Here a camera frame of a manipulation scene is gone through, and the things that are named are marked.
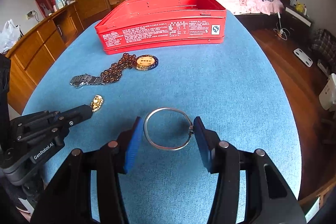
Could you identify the silver metal wristwatch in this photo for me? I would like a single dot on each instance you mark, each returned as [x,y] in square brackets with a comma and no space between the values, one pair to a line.
[82,80]

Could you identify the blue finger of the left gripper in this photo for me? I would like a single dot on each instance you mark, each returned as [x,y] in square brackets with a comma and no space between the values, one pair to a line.
[75,115]

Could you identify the yellow plush toy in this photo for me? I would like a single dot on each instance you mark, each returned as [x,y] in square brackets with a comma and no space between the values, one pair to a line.
[300,7]

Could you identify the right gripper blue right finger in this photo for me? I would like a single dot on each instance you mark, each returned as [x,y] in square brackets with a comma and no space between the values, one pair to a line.
[206,141]

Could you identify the black bedside table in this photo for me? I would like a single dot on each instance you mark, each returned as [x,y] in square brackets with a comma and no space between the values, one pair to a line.
[299,26]

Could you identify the white plastic bag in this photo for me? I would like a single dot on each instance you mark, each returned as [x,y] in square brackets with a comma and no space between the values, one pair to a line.
[9,36]

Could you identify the thin silver bangle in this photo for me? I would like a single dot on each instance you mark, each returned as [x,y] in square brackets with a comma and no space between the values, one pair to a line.
[168,129]

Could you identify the plaid bag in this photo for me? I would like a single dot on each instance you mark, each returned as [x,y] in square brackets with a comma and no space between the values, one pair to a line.
[323,44]

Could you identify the white electric kettle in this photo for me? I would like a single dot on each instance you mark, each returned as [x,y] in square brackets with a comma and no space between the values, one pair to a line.
[60,4]

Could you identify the red metal tin box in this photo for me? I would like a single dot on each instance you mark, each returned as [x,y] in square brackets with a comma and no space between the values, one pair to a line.
[145,24]

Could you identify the blue table cloth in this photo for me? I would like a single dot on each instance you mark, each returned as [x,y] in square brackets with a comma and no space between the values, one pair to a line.
[231,86]

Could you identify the white bathroom scale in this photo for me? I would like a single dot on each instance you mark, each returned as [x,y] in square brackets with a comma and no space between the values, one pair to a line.
[303,57]

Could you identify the red picture frame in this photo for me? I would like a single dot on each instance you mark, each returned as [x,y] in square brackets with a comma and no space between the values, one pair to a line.
[46,7]

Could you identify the white appliance on floor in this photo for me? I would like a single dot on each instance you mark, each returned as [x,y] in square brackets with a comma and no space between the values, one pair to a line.
[327,96]

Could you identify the wooden sideboard cabinet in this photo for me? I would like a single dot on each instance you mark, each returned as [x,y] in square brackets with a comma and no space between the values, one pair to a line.
[34,54]

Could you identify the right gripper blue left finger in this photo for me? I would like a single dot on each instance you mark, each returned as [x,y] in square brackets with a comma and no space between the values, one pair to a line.
[131,141]

